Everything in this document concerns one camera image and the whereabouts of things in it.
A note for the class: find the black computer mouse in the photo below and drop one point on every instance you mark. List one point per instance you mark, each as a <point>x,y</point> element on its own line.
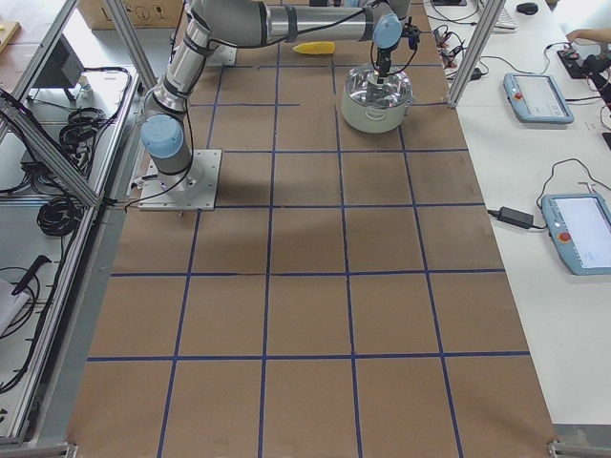
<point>527,8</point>

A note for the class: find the far blue teach pendant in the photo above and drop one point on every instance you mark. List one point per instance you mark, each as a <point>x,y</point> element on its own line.
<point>536,98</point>

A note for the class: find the blue teach pendant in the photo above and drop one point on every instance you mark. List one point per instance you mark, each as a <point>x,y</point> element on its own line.
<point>536,98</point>
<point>579,226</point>

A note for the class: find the yellow corn cob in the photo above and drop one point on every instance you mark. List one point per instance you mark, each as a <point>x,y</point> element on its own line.
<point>315,48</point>

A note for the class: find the cardboard box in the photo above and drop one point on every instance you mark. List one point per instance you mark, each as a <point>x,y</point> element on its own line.
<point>144,14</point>

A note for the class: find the person hand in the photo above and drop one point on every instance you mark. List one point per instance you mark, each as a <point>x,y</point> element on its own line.
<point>581,34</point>

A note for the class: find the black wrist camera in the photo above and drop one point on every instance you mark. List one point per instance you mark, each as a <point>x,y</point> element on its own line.
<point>412,34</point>

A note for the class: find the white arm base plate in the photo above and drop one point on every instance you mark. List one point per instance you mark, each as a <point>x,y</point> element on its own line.
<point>196,191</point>

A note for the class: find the black power adapter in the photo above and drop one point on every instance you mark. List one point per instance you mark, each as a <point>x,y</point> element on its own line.
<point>515,218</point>

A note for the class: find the near blue teach pendant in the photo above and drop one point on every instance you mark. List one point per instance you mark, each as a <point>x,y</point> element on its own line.
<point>579,226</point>

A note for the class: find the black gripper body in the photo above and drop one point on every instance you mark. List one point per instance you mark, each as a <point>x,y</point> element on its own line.
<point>382,59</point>

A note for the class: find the aluminium frame post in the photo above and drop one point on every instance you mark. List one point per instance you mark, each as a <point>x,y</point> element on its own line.
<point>477,43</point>

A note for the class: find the pale green cooking pot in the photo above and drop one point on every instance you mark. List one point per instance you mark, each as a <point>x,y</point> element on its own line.
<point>372,120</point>

